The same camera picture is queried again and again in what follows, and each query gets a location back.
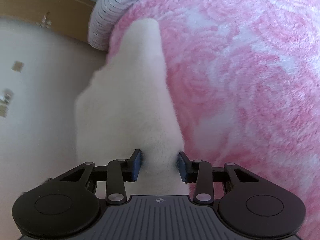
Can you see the cream striped sweater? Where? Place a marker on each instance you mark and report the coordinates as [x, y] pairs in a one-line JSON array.
[[130, 105]]

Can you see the brown cardboard box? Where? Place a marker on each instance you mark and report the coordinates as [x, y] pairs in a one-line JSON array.
[[45, 7]]

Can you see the pink floral blanket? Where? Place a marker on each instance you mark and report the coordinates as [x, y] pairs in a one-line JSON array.
[[237, 80]]

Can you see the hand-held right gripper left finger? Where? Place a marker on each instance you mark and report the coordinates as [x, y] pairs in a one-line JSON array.
[[137, 166]]

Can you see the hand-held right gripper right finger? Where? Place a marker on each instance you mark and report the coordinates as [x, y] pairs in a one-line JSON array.
[[182, 167]]

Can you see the lilac striped duvet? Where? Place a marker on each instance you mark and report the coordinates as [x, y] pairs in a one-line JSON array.
[[112, 7]]

